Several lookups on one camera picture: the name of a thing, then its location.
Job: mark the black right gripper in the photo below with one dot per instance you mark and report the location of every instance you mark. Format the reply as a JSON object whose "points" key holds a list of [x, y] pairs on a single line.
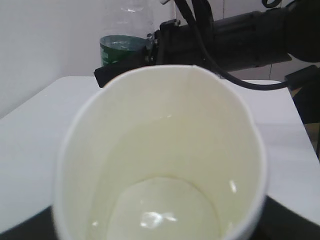
{"points": [[173, 44]]}

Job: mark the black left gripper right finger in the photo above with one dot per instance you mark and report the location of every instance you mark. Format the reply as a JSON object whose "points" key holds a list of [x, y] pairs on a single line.
{"points": [[279, 223]]}

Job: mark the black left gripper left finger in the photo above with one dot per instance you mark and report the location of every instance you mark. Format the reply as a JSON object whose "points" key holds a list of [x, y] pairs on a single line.
{"points": [[38, 227]]}

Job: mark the clear water bottle green label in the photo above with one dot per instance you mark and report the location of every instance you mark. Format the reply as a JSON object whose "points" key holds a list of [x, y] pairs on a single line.
{"points": [[128, 26]]}

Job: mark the white paper cup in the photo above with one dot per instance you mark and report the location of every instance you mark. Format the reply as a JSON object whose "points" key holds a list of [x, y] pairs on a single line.
{"points": [[168, 152]]}

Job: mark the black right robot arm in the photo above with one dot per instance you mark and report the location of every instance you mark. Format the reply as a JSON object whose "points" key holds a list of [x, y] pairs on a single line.
{"points": [[245, 41]]}

